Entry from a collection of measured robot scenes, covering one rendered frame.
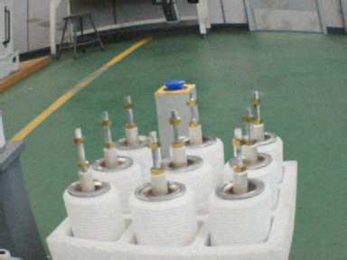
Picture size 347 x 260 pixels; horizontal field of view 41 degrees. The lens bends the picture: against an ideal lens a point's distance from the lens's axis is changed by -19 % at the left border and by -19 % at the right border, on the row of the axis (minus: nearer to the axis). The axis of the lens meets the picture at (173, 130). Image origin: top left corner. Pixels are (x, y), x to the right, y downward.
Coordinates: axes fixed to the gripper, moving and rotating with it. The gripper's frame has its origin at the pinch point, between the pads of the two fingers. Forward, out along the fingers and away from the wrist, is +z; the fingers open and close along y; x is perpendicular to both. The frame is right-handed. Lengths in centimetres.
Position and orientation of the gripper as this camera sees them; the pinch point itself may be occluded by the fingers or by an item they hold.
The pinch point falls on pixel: (183, 9)
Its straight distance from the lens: 88.2
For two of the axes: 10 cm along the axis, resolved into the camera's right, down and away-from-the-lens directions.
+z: 2.3, 8.1, 5.4
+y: 3.8, -5.8, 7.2
